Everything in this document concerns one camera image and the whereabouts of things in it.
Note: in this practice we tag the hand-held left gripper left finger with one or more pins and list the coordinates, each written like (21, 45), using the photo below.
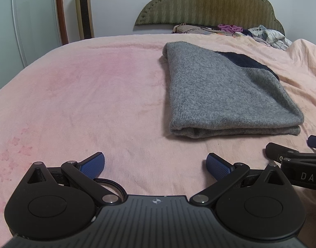
(92, 165)

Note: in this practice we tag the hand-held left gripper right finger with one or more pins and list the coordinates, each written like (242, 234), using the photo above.
(218, 166)

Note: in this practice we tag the grey sweater with navy sleeves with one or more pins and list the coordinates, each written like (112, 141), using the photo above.
(212, 90)

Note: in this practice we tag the pile of pale clothes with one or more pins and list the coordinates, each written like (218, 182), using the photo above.
(271, 36)

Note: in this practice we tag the pink blanket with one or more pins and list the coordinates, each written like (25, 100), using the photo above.
(83, 95)

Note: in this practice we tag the small white box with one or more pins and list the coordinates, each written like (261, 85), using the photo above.
(239, 33)

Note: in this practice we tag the purple cloth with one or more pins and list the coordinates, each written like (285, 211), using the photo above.
(227, 28)

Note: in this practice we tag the gold tower fan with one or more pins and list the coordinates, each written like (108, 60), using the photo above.
(84, 13)

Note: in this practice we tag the white flower print wardrobe door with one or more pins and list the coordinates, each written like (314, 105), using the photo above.
(36, 18)

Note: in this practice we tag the green padded headboard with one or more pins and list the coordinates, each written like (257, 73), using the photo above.
(212, 5)

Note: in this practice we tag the brown wooden door frame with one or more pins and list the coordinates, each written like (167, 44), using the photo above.
(61, 13)

